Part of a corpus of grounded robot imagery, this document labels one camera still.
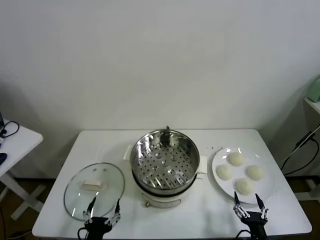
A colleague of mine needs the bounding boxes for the pale green appliance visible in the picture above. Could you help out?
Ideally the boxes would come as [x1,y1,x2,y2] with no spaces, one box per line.
[306,74,320,102]

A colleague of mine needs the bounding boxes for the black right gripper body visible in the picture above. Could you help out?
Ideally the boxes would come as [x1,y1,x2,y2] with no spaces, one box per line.
[240,211,268,240]

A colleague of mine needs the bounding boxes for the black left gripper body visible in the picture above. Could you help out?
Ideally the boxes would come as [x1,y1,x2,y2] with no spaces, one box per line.
[84,216,113,240]

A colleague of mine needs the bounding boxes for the white round plate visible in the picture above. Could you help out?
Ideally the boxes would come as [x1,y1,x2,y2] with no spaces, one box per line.
[211,146,276,205]

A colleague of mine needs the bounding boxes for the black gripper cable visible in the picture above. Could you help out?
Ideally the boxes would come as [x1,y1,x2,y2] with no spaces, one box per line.
[76,226,88,240]
[236,229,251,240]

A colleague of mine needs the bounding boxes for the white shelf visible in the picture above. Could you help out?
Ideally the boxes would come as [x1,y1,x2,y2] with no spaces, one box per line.
[303,96,320,120]

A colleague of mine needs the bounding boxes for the cream electric cooker base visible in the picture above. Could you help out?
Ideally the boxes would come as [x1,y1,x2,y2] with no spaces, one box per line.
[123,144,208,209]

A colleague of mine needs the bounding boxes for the thin black looped cable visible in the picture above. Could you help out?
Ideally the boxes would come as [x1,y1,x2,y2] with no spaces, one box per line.
[0,121,20,140]

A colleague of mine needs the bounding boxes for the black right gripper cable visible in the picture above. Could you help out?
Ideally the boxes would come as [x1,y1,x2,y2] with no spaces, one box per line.
[236,229,251,240]

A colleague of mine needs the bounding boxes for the white side table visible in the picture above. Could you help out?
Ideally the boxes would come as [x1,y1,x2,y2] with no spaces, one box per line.
[0,119,44,221]

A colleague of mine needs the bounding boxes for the perforated steel steamer basket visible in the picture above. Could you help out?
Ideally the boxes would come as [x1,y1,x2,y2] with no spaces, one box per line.
[129,129,201,192]

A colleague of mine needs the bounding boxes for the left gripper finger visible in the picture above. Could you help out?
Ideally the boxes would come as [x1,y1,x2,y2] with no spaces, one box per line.
[104,198,122,227]
[83,196,97,225]

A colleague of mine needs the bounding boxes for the glass lid with cream handle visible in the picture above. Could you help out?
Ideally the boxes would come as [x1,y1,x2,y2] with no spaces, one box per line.
[63,162,126,222]

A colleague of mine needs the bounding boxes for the white steamed baozi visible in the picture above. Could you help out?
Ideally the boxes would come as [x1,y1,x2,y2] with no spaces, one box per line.
[246,165,265,180]
[234,178,255,195]
[216,164,233,180]
[228,152,246,167]

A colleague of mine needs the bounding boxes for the black power cable with adapter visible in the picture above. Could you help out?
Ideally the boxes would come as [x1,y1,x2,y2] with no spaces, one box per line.
[279,124,320,177]

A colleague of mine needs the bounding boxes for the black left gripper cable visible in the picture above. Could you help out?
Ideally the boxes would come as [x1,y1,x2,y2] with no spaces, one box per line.
[76,226,88,240]

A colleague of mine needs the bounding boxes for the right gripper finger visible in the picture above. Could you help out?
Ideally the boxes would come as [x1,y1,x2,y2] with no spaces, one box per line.
[232,191,251,221]
[254,193,270,221]

